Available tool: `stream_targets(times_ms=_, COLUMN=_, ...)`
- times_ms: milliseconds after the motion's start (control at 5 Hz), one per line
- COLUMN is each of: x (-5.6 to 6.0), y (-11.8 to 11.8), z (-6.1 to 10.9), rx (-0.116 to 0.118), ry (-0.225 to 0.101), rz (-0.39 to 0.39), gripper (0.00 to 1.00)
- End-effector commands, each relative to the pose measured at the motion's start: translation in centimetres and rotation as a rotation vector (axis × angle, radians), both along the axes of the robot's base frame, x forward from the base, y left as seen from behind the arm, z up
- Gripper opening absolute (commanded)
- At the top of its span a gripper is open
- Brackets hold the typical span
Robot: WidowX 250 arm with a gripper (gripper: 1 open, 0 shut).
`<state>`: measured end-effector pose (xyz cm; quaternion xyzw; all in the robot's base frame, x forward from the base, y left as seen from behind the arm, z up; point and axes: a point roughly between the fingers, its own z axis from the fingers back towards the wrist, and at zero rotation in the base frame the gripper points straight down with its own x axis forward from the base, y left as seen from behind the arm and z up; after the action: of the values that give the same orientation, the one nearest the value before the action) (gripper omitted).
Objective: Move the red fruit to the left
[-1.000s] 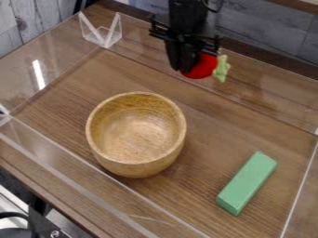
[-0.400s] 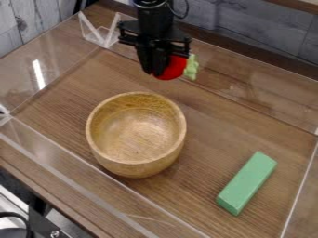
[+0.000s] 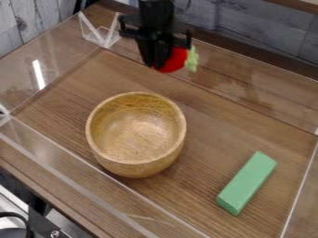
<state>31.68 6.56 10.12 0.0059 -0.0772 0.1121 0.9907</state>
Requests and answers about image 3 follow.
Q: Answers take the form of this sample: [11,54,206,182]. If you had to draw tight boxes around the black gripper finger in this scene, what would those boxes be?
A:
[136,37,154,67]
[150,35,174,69]

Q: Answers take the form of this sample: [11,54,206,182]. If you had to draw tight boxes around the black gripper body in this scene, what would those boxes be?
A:
[119,15,192,49]

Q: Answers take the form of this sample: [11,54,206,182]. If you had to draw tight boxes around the red plush fruit green leaves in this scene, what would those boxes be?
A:
[152,46,199,73]

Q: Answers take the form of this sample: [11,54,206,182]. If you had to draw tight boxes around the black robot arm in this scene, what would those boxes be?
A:
[117,0,191,73]

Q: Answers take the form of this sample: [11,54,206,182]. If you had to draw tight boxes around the wooden bowl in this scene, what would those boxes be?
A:
[85,91,186,179]

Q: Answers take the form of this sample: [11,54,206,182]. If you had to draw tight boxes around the green rectangular block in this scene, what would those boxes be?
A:
[216,152,276,217]

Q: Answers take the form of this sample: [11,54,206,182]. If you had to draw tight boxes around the clear acrylic tray enclosure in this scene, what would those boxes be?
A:
[0,19,318,238]

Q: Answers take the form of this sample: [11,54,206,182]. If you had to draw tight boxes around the black metal bracket with cable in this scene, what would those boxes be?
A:
[0,207,72,238]

